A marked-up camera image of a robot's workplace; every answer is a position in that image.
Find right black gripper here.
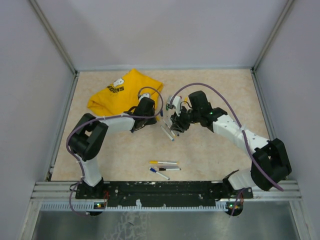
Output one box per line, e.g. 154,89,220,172
170,104,201,133

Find cyan cap marker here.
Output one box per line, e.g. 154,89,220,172
160,125,174,142

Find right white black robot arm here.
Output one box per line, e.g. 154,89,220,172
167,90,292,198

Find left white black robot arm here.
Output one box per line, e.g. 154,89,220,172
66,97,157,199

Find yellow printed t-shirt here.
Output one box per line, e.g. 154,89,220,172
87,68,164,117

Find blue cap whiteboard marker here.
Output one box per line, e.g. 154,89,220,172
149,167,170,181

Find black cap marker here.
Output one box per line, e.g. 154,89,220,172
158,167,181,172

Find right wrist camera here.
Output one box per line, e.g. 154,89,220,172
165,95,182,116

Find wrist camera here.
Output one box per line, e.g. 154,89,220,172
138,93,151,100
165,95,182,116

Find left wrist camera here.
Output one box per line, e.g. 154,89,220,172
138,93,151,100

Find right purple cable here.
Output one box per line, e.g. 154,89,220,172
171,82,285,217

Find purple cable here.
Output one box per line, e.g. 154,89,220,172
171,82,285,217
65,86,165,216

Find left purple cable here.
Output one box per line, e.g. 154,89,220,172
65,86,165,216

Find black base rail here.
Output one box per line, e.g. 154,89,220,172
75,179,253,216

